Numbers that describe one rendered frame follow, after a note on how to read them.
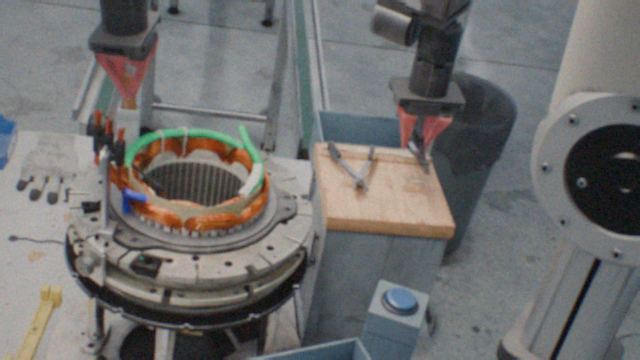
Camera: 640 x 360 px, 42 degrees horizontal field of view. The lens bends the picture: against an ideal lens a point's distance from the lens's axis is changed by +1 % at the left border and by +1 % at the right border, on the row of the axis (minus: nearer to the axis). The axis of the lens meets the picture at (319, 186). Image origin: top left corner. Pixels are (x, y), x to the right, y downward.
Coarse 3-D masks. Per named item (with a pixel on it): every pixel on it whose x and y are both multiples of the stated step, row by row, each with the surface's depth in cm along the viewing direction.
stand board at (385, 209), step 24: (336, 168) 128; (384, 168) 130; (408, 168) 131; (432, 168) 133; (336, 192) 122; (360, 192) 124; (384, 192) 125; (408, 192) 126; (432, 192) 127; (336, 216) 118; (360, 216) 119; (384, 216) 119; (408, 216) 120; (432, 216) 122
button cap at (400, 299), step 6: (396, 288) 110; (402, 288) 110; (390, 294) 109; (396, 294) 109; (402, 294) 109; (408, 294) 109; (390, 300) 108; (396, 300) 108; (402, 300) 108; (408, 300) 108; (414, 300) 109; (390, 306) 108; (396, 306) 107; (402, 306) 107; (408, 306) 108
